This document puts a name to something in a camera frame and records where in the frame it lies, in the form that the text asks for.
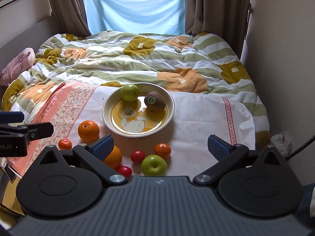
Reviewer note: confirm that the small mandarin orange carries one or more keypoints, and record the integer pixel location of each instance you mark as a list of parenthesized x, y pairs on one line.
[(163, 150)]

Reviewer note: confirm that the red tomato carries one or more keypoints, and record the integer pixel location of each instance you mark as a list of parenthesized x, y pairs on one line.
[(125, 171), (137, 156)]

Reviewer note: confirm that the light blue window sheet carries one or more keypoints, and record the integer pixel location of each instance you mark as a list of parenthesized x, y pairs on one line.
[(136, 16)]

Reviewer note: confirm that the white pink-bordered cloth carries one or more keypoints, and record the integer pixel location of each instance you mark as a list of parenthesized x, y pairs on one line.
[(196, 117)]

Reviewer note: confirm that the pink plush toy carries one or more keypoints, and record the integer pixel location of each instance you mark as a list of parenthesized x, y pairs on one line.
[(17, 65)]

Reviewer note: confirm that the cream duck-print bowl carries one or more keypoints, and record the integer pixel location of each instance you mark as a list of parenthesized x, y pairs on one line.
[(134, 119)]

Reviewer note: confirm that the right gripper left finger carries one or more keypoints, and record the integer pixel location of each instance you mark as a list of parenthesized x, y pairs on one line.
[(92, 156)]

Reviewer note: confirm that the right brown curtain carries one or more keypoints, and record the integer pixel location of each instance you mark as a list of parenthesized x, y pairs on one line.
[(226, 18)]

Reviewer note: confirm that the floral striped quilt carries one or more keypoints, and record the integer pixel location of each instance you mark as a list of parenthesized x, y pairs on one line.
[(203, 63)]

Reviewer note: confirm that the yellow cardboard box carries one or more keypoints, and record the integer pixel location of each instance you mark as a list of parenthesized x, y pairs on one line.
[(9, 181)]

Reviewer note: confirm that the left brown curtain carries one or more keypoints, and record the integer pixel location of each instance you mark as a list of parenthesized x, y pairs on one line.
[(71, 16)]

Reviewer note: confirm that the brown kiwi with sticker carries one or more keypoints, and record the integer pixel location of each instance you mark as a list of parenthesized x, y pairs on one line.
[(155, 101)]

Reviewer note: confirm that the white plastic bag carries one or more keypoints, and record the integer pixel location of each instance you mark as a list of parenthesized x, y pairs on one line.
[(282, 142)]

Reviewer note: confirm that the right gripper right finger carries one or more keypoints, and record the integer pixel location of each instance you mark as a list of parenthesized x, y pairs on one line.
[(229, 158)]

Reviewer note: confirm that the brown curtain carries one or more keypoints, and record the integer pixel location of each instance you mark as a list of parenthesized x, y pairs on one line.
[(71, 16), (226, 18)]

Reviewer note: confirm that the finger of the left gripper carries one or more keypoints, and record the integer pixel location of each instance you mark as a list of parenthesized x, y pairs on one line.
[(11, 117), (31, 131)]

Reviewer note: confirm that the large orange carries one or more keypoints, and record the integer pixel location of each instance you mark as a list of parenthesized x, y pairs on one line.
[(88, 131), (114, 159)]

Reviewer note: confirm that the green apple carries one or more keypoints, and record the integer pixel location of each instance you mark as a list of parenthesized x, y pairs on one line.
[(129, 92), (154, 165)]

